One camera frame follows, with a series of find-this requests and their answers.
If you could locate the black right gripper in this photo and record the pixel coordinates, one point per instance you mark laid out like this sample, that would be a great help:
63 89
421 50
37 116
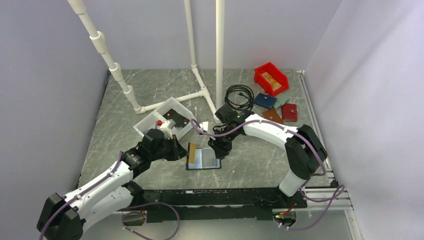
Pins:
221 150

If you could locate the mint green card holder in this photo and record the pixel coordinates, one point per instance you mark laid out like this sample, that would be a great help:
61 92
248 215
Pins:
281 99

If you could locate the brown leather card holder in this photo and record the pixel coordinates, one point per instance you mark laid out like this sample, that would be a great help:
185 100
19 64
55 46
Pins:
272 115

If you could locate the red leather card holder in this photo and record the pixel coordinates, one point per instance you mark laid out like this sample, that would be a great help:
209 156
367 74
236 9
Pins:
289 112

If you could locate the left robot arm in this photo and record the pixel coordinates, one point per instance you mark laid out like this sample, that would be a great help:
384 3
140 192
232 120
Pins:
68 216

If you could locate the white plastic divided tray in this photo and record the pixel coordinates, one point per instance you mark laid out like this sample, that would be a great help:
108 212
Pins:
149 121

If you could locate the black leather card holder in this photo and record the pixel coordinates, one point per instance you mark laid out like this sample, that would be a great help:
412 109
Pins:
205 159

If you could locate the gold card in bin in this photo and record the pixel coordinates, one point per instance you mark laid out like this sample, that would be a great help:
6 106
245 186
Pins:
275 85

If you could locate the white PVC pipe frame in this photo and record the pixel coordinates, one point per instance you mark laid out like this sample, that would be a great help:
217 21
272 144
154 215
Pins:
175 24

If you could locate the red plastic bin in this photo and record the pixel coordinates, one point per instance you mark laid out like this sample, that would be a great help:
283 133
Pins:
275 73

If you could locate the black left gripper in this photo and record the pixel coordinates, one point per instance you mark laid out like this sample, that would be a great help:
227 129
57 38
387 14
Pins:
178 151

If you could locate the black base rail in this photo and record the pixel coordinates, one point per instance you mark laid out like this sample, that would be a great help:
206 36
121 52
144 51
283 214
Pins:
260 203

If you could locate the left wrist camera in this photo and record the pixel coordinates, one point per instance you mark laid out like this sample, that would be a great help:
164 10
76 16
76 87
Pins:
166 127

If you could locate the blue leather card holder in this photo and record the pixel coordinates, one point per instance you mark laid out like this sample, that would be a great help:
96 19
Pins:
264 100

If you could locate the gold card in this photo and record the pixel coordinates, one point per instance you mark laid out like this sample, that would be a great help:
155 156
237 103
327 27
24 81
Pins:
275 85
191 153
268 77

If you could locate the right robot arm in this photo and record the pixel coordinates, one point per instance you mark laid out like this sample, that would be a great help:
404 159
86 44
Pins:
304 150

